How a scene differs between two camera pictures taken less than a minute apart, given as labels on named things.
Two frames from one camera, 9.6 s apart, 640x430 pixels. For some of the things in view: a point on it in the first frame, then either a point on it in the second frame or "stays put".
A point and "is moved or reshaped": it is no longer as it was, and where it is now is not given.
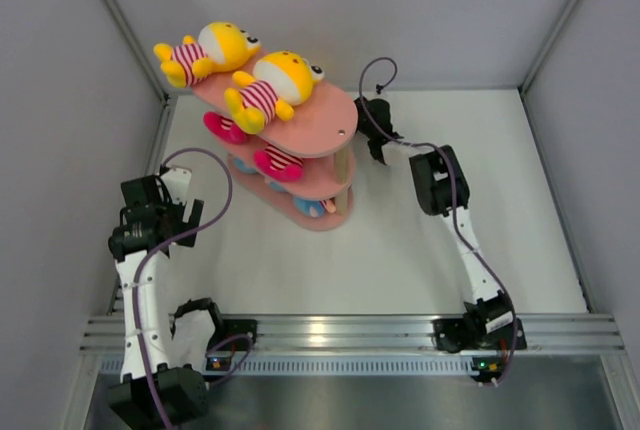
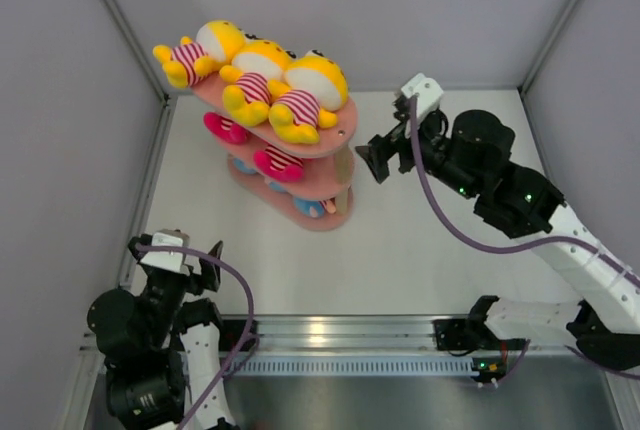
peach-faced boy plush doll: [277, 186] stays put
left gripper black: [181, 227] -> [197, 283]
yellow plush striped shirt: [278, 81] is moved or reshaped
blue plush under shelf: [246, 170] stays put
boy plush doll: [315, 208] stays put
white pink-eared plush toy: [278, 163] stays put
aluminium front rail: [341, 334] stays put
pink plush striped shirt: [224, 128] stays put
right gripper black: [361, 104] -> [389, 146]
